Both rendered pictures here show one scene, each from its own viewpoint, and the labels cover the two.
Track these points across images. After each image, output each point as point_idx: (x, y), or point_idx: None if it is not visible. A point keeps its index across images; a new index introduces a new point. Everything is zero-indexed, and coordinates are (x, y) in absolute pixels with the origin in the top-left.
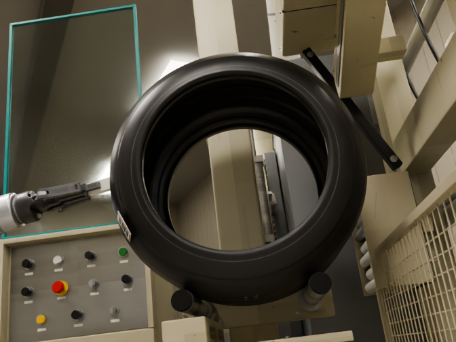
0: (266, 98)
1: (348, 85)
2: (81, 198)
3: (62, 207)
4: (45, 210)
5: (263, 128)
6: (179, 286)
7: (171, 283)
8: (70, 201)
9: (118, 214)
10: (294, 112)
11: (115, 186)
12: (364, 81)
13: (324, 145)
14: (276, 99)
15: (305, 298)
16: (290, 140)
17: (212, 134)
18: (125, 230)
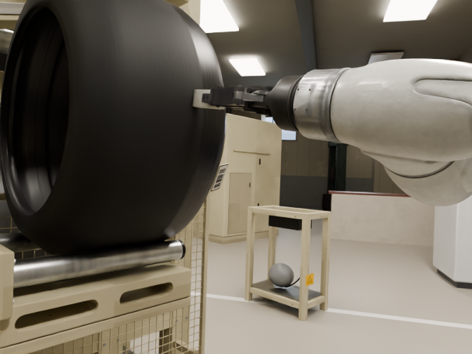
0: (50, 12)
1: (1, 22)
2: (226, 107)
3: (247, 111)
4: (267, 108)
5: (28, 32)
6: (170, 237)
7: (173, 233)
8: (239, 107)
9: (227, 166)
10: (34, 39)
11: (225, 130)
12: (0, 27)
13: (19, 84)
14: (48, 20)
15: (32, 246)
16: (20, 61)
17: (46, 7)
18: (218, 181)
